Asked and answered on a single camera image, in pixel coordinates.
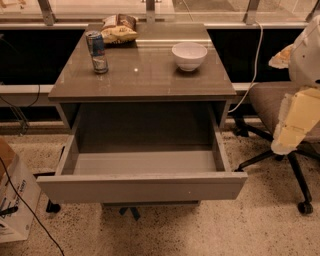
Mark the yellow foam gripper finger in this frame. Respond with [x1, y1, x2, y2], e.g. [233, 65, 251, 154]
[271, 87, 320, 155]
[268, 44, 293, 69]

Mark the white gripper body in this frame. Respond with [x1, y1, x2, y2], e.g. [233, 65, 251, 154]
[289, 15, 320, 87]

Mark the grey top drawer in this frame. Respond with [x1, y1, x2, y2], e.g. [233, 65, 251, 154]
[37, 103, 247, 206]

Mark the grey office chair black base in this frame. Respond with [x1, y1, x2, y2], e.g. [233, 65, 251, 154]
[233, 81, 320, 215]

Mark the white ceramic bowl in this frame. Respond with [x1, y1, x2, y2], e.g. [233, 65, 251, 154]
[172, 42, 208, 71]

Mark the yellow brown chip bag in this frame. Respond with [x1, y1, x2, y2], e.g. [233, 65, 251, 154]
[101, 14, 138, 44]

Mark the blue silver drink can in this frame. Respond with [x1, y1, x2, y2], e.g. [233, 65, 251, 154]
[85, 30, 108, 74]

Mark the white cardboard box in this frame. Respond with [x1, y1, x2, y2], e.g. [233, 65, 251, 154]
[0, 139, 41, 243]

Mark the white hanging cable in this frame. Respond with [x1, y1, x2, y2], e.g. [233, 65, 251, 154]
[227, 20, 264, 114]

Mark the black floor cable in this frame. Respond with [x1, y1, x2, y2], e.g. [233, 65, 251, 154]
[0, 156, 66, 256]

